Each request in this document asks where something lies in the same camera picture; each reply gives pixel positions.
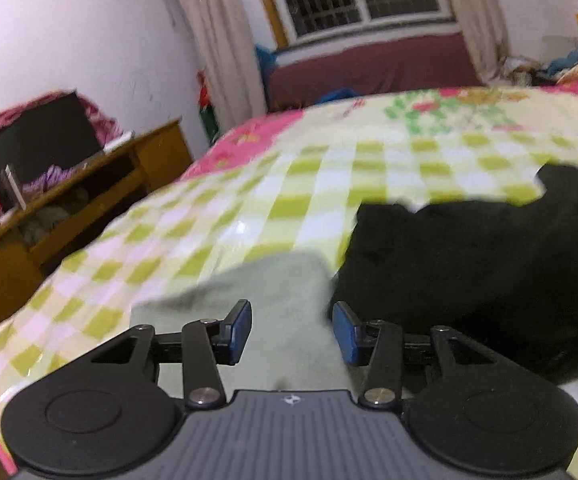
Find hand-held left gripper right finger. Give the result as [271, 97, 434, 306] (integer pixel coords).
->
[331, 301, 500, 408]

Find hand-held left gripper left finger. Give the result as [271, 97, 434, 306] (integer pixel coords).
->
[91, 300, 253, 408]

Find grey-green cloth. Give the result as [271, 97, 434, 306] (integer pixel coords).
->
[129, 252, 355, 393]

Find black pants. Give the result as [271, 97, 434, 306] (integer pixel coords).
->
[326, 162, 578, 386]

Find green checked floral bedsheet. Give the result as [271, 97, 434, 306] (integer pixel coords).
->
[0, 85, 578, 480]

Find pile of clothes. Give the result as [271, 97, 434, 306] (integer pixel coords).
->
[499, 47, 578, 86]

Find red and green hanging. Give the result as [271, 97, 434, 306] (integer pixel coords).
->
[196, 70, 222, 146]

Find white object on desk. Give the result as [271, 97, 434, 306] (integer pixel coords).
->
[104, 130, 136, 153]

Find beige curtain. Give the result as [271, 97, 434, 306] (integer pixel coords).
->
[169, 0, 270, 146]
[434, 0, 512, 86]

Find blue cloth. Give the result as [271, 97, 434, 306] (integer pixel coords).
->
[254, 45, 281, 81]
[319, 87, 366, 105]

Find purple patterned cloth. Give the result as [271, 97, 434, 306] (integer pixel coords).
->
[24, 167, 86, 194]

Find white-edged board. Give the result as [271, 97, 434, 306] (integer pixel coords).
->
[1, 164, 28, 211]

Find maroon sofa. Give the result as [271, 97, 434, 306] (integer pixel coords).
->
[266, 32, 482, 111]

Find black monitor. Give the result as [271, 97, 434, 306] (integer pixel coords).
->
[0, 90, 104, 196]

